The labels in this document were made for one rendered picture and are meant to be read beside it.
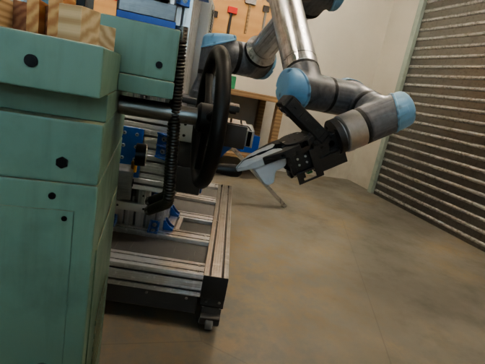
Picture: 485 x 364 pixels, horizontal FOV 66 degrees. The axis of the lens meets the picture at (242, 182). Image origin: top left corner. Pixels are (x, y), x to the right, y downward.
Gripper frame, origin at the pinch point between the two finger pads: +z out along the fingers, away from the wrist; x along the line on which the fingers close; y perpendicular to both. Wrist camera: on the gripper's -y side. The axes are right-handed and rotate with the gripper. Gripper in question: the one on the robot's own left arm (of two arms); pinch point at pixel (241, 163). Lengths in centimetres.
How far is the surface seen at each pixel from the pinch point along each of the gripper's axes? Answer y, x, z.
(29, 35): -28.5, -18.9, 19.7
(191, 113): -10.9, 8.1, 5.0
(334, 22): -4, 349, -197
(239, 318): 78, 58, 14
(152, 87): -18.4, 2.1, 9.9
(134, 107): -15.9, 8.0, 14.6
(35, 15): -33.8, -0.7, 21.8
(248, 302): 81, 69, 9
